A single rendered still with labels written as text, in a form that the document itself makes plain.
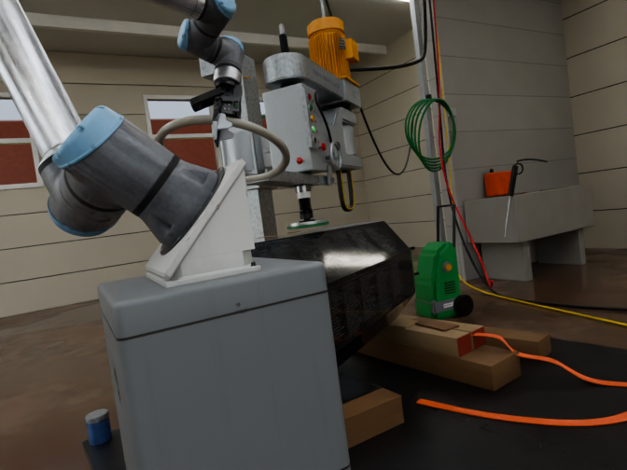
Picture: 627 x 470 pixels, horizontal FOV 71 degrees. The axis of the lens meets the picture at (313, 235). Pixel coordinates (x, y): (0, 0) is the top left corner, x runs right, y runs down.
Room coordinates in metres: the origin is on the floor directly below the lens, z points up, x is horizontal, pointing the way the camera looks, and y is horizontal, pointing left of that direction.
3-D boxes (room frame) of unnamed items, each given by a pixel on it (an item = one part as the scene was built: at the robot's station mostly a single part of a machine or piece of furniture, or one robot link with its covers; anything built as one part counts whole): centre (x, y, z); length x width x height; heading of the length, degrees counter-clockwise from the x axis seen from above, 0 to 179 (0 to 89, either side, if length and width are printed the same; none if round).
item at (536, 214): (4.73, -2.35, 0.43); 1.30 x 0.62 x 0.86; 119
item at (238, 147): (2.98, 0.18, 1.39); 0.74 x 0.34 x 0.25; 72
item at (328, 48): (2.84, -0.26, 1.92); 0.31 x 0.28 x 0.40; 66
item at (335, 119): (2.60, -0.15, 1.33); 0.74 x 0.23 x 0.49; 156
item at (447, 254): (3.45, -0.94, 0.43); 0.35 x 0.35 x 0.87; 21
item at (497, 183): (4.85, -2.14, 1.00); 0.50 x 0.22 x 0.33; 119
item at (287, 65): (2.56, -0.12, 1.64); 0.96 x 0.25 x 0.17; 156
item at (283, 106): (2.32, -0.01, 1.35); 0.36 x 0.22 x 0.45; 156
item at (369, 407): (1.79, -0.12, 0.07); 0.30 x 0.12 x 0.12; 120
